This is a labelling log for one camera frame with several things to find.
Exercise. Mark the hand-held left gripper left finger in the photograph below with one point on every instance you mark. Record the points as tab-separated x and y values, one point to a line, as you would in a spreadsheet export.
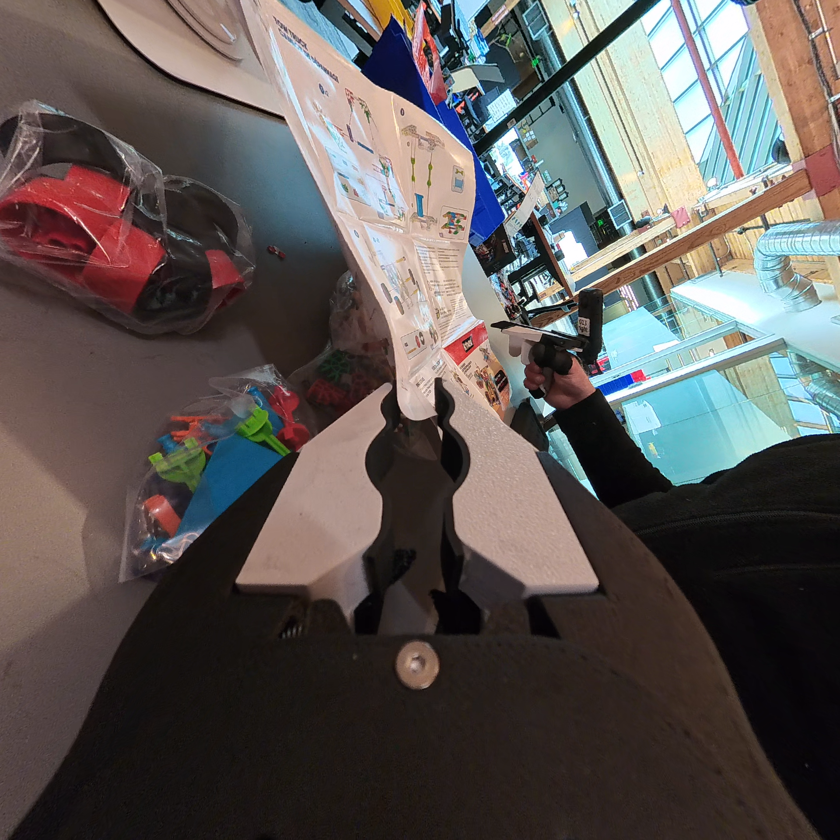
308	518

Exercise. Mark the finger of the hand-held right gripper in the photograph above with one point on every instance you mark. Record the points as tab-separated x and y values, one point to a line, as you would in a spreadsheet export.
506	325

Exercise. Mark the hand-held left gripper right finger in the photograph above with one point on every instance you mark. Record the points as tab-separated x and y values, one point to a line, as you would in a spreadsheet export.
518	518

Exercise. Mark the white printed instruction sheet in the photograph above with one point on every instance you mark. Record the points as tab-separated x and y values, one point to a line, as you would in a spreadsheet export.
394	197

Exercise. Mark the person's right forearm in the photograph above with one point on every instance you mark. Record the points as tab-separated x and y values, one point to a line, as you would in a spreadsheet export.
610	446

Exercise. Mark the person's right hand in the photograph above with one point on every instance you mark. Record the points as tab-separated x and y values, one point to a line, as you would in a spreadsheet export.
572	387

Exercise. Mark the bag of colourful plastic parts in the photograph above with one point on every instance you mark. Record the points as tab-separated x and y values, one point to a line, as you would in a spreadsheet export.
229	466

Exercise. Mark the bag of small connector pieces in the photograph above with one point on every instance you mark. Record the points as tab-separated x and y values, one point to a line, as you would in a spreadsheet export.
341	380

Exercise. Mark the wooden beam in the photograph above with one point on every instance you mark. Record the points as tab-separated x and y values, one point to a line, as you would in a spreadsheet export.
722	220

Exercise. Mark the black steel beam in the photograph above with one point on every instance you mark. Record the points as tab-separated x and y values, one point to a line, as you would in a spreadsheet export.
564	72

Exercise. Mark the person's black clothed torso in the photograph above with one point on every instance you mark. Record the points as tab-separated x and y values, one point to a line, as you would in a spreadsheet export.
741	590

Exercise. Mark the blue panel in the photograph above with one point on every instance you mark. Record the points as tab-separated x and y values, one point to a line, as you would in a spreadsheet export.
400	72

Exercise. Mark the red printed box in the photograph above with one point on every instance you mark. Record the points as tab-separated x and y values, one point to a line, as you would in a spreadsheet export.
426	52

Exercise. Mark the bag of red black parts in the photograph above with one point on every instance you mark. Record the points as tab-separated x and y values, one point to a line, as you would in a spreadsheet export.
98	243

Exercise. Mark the white round plate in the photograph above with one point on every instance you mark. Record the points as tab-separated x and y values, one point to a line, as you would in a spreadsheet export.
203	26

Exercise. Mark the large silver ventilation duct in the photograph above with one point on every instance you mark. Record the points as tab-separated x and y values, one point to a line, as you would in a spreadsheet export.
781	275

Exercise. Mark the small silver ventilation duct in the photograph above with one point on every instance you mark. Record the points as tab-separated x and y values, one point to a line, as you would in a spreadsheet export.
820	387

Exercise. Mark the red steel post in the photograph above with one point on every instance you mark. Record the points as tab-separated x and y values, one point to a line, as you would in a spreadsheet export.
705	85

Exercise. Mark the wooden post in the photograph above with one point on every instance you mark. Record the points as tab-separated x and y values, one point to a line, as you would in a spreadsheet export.
794	79

